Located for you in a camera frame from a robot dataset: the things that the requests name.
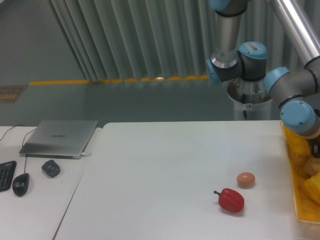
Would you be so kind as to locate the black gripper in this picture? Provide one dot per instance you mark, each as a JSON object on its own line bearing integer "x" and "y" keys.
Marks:
{"x": 315, "y": 150}

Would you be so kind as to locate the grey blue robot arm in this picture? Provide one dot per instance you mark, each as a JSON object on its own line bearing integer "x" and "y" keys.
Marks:
{"x": 283, "y": 69}

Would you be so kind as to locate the yellow woven basket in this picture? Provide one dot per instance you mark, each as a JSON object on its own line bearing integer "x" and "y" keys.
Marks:
{"x": 298, "y": 152}

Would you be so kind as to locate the yellow toy pepper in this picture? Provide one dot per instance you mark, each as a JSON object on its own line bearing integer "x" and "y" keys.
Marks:
{"x": 311, "y": 188}

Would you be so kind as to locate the red toy pepper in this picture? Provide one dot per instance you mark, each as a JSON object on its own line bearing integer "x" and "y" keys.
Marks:
{"x": 230, "y": 200}

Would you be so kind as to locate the tan toy bread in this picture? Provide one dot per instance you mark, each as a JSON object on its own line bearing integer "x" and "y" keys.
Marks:
{"x": 312, "y": 166}

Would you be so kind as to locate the brown toy egg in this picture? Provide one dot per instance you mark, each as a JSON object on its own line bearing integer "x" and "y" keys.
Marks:
{"x": 245, "y": 179}

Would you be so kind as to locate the grey pleated curtain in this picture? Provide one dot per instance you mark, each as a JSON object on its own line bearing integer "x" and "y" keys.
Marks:
{"x": 126, "y": 40}

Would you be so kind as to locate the silver closed laptop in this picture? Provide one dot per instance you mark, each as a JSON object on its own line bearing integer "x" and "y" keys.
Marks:
{"x": 61, "y": 139}

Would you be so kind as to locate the small black case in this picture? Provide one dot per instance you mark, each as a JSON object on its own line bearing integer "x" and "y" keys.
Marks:
{"x": 51, "y": 168}

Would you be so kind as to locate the black computer mouse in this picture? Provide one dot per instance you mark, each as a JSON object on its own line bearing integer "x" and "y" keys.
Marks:
{"x": 20, "y": 184}

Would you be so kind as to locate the black keyboard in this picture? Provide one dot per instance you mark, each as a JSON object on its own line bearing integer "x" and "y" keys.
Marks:
{"x": 7, "y": 170}

